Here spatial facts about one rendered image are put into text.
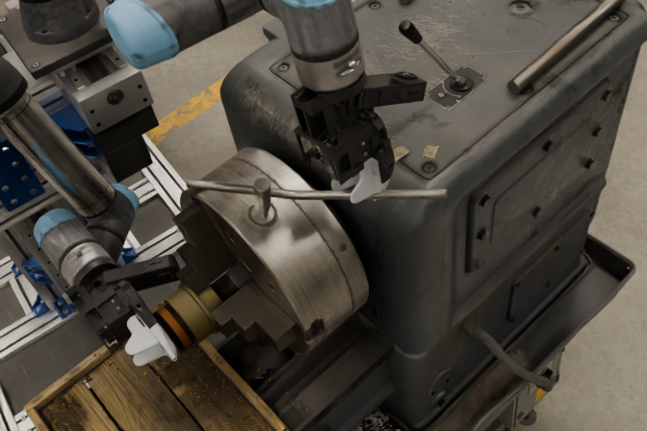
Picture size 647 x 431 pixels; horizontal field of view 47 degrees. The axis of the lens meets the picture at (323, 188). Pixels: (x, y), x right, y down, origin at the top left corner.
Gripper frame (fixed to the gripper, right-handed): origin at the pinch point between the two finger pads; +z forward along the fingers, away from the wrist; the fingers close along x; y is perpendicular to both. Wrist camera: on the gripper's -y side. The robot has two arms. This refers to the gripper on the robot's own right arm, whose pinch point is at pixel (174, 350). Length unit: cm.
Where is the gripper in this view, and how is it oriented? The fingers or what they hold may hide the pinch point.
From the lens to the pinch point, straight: 112.5
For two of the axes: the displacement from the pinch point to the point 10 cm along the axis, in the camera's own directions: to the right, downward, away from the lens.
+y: -7.5, 5.6, -3.5
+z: 6.5, 5.3, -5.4
